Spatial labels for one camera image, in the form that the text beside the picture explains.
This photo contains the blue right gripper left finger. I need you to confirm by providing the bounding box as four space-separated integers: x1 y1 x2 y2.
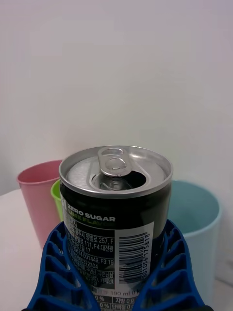
21 221 101 311

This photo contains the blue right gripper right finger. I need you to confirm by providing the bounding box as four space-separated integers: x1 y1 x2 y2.
132 219 215 311

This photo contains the black drink can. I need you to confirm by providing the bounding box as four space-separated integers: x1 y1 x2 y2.
58 145 173 311

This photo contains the pale blue plastic bin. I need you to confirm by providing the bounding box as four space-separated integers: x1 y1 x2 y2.
166 179 222 307

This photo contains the yellow-green plastic bin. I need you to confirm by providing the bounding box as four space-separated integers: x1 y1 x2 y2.
50 179 64 222

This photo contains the pink plastic bin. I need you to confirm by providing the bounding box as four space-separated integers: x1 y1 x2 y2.
16 159 64 250

